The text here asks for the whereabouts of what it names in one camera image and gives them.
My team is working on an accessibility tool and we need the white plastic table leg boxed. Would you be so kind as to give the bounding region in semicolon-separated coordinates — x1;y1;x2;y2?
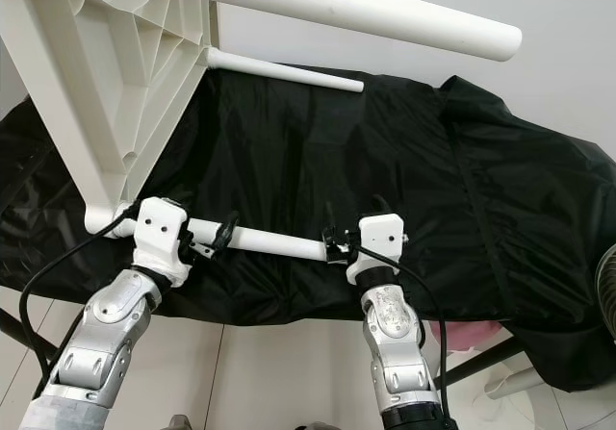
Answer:
58;0;524;63
130;209;330;263
207;47;365;94

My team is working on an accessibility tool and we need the white plastic table top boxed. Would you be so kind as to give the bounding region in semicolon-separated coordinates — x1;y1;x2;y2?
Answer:
0;0;215;237

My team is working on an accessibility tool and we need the black cloth table cover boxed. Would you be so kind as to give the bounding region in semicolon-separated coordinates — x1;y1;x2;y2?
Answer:
0;64;616;392

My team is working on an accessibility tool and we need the pink plastic stool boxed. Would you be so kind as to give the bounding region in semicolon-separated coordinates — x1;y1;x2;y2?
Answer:
428;319;506;349

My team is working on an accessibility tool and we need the grey round fan grille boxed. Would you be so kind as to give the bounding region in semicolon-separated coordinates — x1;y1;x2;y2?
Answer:
595;242;616;344

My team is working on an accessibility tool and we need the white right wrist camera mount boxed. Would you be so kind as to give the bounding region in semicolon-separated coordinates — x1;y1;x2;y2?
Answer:
346;214;405;287

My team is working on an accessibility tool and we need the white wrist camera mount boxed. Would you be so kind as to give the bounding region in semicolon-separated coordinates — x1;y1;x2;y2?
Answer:
346;214;405;287
133;197;192;287

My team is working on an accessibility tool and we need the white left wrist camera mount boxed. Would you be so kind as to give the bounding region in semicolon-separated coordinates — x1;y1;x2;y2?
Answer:
133;197;192;287

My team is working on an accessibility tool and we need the black metal table frame leg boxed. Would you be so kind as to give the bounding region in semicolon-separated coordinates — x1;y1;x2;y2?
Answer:
0;305;59;368
438;339;526;388

